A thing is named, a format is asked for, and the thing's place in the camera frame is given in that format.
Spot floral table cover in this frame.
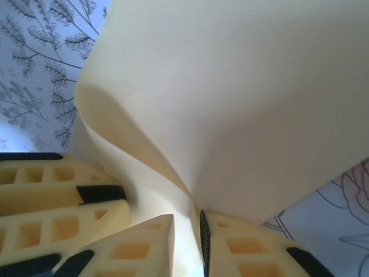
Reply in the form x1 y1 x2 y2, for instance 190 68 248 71
0 0 369 277

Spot yellow square paper sheet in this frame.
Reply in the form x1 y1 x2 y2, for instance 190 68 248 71
69 0 369 277

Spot right gripper cream right finger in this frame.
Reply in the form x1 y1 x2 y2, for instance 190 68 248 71
199 209 337 277

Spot right gripper cream left finger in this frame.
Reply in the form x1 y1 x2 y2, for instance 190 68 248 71
53 214 176 277

